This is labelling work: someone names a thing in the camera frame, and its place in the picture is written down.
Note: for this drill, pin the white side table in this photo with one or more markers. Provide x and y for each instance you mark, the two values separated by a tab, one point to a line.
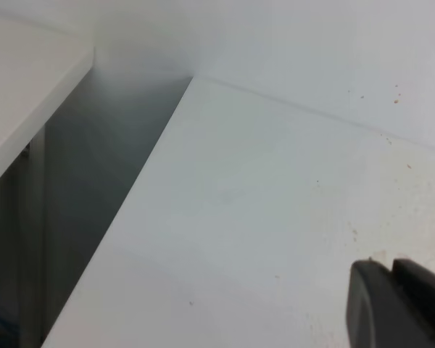
39	68

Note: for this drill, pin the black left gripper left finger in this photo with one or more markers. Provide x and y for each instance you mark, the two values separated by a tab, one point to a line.
379	313

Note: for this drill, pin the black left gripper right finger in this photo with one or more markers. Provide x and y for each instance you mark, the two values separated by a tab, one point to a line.
418	283

